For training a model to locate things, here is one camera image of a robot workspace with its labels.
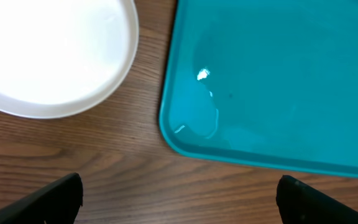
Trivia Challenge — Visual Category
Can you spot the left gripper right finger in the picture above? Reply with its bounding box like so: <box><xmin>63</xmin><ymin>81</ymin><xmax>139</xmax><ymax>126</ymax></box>
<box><xmin>276</xmin><ymin>175</ymin><xmax>358</xmax><ymax>224</ymax></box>

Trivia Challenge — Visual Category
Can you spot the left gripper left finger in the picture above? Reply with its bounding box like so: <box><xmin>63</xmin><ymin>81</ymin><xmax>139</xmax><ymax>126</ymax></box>
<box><xmin>0</xmin><ymin>173</ymin><xmax>83</xmax><ymax>224</ymax></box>

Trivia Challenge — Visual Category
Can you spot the white plate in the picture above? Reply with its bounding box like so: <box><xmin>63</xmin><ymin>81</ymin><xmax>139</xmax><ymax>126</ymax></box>
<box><xmin>0</xmin><ymin>0</ymin><xmax>139</xmax><ymax>119</ymax></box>

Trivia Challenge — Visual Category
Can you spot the teal plastic tray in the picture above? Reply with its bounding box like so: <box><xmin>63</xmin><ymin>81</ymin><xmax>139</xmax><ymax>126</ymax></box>
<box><xmin>159</xmin><ymin>0</ymin><xmax>358</xmax><ymax>178</ymax></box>

